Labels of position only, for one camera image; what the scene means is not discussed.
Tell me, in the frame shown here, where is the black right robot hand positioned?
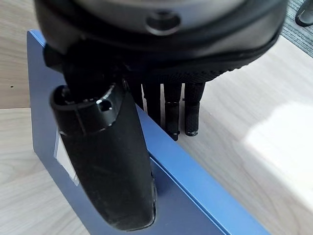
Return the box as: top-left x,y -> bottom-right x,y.
33,0 -> 290,232

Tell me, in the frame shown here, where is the white label on folder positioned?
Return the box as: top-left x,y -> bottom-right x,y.
53,129 -> 80,186

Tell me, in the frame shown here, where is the dark robot foot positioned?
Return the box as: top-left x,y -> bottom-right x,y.
295,0 -> 313,27

